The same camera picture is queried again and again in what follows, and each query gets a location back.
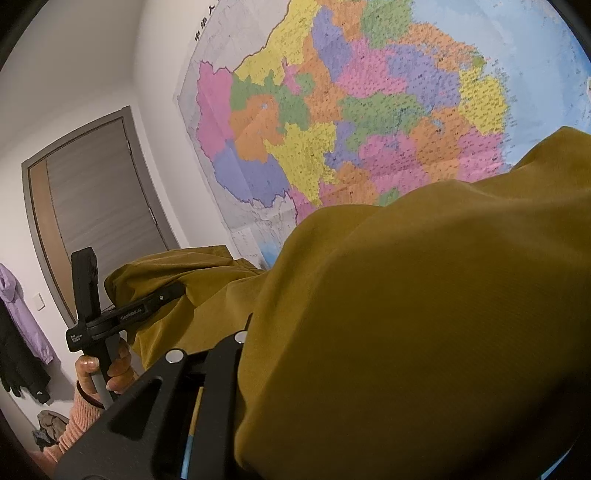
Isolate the colourful wall map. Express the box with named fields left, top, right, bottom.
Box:
left=173, top=0, right=591, bottom=269

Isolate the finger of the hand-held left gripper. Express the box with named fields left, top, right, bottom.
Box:
left=113, top=281, right=186, bottom=328

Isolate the grey door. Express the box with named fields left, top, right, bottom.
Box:
left=22, top=106, right=183, bottom=328

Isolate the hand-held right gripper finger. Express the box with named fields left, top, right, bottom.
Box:
left=53, top=314, right=254, bottom=480

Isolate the person's left hand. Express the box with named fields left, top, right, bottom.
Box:
left=75, top=339, right=136, bottom=398

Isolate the purple hanging jacket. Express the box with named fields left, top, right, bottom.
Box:
left=0, top=263, right=59, bottom=366

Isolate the olive green jacket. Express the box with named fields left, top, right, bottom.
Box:
left=104, top=126, right=591, bottom=480

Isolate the black hanging garment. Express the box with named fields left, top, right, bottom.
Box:
left=0, top=300, right=51, bottom=403

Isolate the pile of clothes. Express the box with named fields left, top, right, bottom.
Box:
left=31, top=410, right=71, bottom=453

